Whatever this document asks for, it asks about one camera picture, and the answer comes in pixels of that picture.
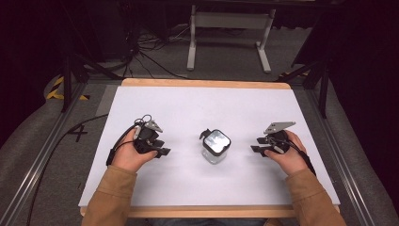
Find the aluminium rail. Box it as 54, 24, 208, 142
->
304, 89, 377, 226
0, 82, 89, 226

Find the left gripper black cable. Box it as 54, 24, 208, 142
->
105, 114, 153, 167

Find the bundle of floor cables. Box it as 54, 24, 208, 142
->
123, 23, 193, 80

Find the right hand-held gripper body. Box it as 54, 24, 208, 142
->
263, 121, 297, 154

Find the black tripod stand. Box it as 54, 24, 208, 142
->
275, 59, 331, 120
60, 51, 124, 114

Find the person's left hand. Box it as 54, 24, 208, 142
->
111, 129, 159, 173

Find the black tape floor mark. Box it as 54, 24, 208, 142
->
66, 123, 89, 143

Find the person's right hand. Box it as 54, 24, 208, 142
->
263, 129, 311, 177

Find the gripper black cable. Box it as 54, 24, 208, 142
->
269, 137, 317, 177
105, 114, 153, 167

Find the white metal table frame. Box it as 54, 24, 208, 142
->
186, 4, 278, 74

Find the yellow black floor tape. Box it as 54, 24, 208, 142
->
45, 75, 90, 102

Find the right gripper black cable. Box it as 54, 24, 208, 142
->
269, 137, 317, 177

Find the black floor cable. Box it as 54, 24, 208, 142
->
25, 113, 109, 226

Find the clear jar with black lid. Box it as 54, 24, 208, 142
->
199, 128, 232, 165

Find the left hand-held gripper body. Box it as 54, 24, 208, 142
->
134, 119, 166, 155

